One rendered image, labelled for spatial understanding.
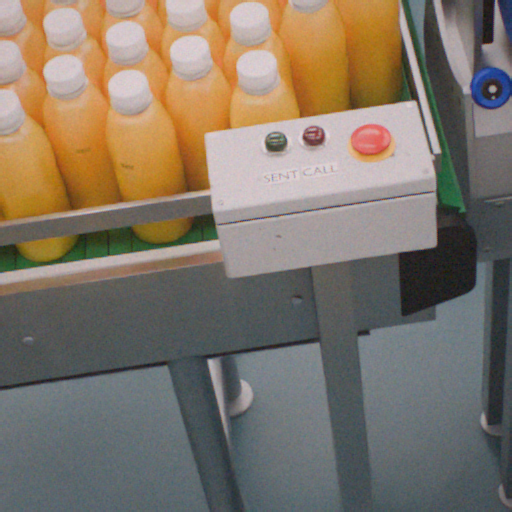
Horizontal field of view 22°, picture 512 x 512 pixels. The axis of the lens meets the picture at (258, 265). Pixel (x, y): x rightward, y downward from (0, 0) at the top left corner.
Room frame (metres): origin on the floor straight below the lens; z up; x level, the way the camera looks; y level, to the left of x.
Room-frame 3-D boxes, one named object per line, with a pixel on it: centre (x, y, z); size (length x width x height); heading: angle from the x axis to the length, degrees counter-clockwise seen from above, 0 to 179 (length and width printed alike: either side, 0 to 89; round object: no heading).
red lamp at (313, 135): (0.85, -0.07, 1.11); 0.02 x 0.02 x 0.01
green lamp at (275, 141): (0.86, -0.04, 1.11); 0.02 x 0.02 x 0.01
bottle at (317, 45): (1.07, -0.10, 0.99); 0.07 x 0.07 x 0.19
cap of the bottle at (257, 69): (0.96, -0.03, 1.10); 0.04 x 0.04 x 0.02
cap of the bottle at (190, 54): (1.00, 0.03, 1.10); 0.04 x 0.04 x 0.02
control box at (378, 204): (0.84, -0.07, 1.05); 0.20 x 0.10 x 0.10; 88
